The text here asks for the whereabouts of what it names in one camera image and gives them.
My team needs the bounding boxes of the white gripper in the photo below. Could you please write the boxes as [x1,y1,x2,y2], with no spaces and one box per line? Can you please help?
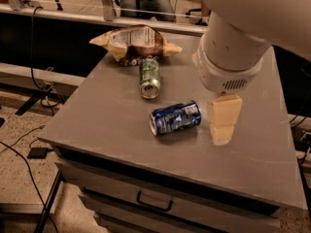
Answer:
[192,34,262,146]

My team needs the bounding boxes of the blue pepsi can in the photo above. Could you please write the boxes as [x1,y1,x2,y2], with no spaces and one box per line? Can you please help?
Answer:
[149,100,202,136]

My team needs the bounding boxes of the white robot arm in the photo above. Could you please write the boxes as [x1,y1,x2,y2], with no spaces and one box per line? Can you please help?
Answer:
[192,0,311,146]

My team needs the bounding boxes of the green soda can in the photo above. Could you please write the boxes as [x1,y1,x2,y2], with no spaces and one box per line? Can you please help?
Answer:
[139,58,161,99]

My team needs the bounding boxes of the grey drawer cabinet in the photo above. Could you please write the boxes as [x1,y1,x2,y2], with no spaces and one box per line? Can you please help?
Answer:
[41,37,307,233]

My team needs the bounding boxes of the person bare legs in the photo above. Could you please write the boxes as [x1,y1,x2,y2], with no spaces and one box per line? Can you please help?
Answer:
[196,2,211,26]

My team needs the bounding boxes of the crumpled chip bag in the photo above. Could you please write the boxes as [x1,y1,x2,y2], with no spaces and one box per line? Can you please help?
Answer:
[89,24,182,66]

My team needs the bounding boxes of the seated person in jeans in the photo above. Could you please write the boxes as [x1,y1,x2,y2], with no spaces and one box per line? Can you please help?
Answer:
[120,0,175,22]

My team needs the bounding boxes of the black power adapter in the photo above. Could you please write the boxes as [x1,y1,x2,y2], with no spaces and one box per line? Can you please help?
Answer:
[27,148,49,159]

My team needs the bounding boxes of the black drawer handle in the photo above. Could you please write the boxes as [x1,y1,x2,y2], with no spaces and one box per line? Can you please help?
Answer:
[136,190,173,213]

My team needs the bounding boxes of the metal railing post left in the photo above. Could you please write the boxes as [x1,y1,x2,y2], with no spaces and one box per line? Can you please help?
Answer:
[101,0,116,21]

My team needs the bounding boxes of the black floor cable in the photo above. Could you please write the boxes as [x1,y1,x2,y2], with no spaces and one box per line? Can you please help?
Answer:
[0,141,60,233]

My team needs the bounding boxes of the black hanging cable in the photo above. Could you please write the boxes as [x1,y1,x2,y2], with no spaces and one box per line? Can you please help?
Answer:
[29,5,62,109]

